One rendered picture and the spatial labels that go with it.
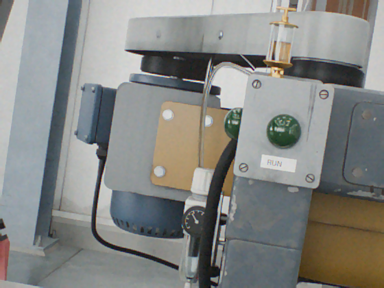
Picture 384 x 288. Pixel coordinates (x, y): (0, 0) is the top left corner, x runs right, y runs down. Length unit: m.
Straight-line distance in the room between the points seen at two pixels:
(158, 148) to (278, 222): 0.42
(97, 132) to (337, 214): 0.38
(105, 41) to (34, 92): 0.77
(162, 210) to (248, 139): 0.50
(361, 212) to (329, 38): 0.25
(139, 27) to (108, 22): 4.90
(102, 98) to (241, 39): 0.28
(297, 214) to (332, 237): 0.31
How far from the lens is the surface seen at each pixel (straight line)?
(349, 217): 0.94
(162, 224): 1.12
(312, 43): 0.80
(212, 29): 0.95
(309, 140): 0.63
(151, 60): 1.14
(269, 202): 0.68
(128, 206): 1.13
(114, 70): 5.97
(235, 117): 0.64
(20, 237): 5.76
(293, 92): 0.63
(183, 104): 1.06
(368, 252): 1.00
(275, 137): 0.62
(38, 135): 5.65
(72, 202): 6.08
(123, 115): 1.08
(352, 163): 0.69
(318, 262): 0.99
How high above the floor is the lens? 1.30
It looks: 3 degrees down
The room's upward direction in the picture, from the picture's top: 9 degrees clockwise
